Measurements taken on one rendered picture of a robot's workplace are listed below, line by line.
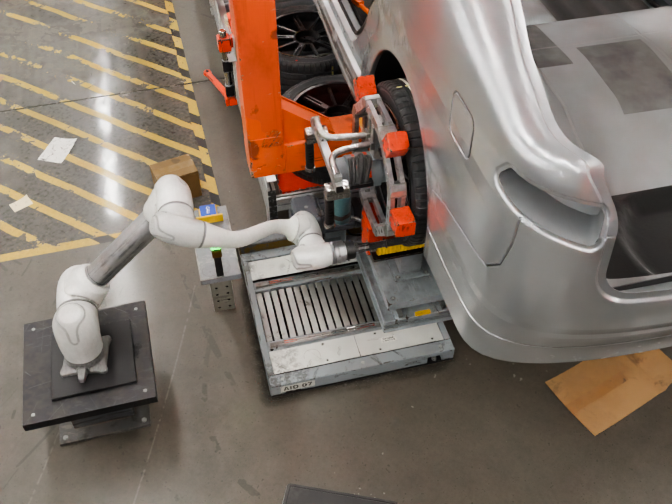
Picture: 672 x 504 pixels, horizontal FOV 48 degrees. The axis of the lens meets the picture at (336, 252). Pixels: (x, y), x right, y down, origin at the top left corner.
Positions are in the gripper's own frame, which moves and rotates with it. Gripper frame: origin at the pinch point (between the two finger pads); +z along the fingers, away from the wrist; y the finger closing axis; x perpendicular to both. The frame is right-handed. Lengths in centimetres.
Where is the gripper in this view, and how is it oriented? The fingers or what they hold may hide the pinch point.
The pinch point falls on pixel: (393, 241)
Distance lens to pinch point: 304.9
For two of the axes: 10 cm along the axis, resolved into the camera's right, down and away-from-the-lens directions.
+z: 9.7, -1.8, 1.7
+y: 1.7, 0.2, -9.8
